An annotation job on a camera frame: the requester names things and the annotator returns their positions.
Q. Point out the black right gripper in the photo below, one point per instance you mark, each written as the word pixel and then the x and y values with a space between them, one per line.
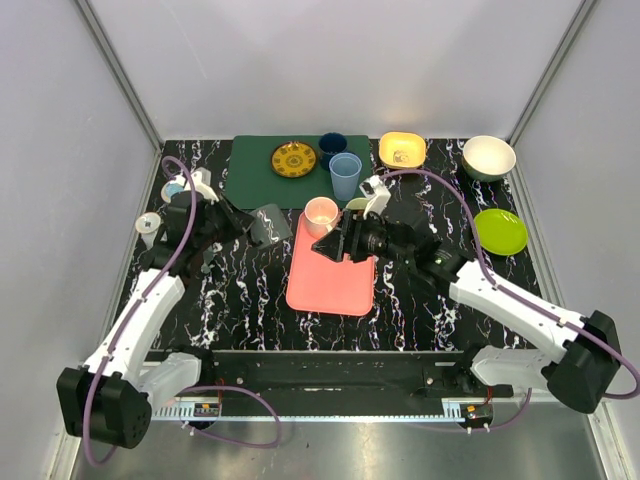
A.
pixel 356 225

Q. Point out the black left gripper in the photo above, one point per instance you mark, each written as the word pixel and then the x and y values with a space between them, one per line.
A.
pixel 226 216

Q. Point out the pink and white mug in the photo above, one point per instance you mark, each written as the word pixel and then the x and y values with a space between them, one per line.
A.
pixel 321 215

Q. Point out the sage green mug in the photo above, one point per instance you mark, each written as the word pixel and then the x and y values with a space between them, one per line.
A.
pixel 357 204

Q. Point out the dark grey mug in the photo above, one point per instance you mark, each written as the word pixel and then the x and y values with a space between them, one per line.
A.
pixel 269 227

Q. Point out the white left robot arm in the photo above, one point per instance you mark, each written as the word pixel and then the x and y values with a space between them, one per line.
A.
pixel 110 398

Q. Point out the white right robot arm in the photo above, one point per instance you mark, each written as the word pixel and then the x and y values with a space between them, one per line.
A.
pixel 574 357

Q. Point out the light blue glazed mug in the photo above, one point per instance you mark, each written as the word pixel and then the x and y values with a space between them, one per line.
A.
pixel 170 189

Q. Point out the white grey mug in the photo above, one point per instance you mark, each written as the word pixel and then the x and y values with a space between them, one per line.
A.
pixel 147 226

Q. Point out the pink plastic tray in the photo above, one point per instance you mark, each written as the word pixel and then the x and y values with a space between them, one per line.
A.
pixel 316 284

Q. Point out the light blue plastic cup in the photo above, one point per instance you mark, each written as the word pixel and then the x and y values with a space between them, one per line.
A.
pixel 345 169

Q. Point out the yellow patterned plate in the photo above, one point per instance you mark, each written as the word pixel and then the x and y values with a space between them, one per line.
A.
pixel 293 159

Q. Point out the dark blue cup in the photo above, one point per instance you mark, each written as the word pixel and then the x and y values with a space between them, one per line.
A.
pixel 331 144

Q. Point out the yellow square bowl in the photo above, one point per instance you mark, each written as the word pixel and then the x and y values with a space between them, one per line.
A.
pixel 402 150

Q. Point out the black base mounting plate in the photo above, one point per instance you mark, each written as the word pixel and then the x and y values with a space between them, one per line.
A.
pixel 324 385

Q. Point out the lime green plate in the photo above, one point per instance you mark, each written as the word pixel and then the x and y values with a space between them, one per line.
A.
pixel 501 232

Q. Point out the white round bowl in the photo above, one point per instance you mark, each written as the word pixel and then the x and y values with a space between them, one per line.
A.
pixel 487 158

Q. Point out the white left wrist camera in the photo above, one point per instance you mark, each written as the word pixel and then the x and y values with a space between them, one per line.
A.
pixel 200 182

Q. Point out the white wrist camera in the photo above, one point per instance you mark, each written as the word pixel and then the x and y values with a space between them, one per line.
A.
pixel 377 195
pixel 200 182

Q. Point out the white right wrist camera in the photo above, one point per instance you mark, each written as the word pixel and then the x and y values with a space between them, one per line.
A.
pixel 377 195

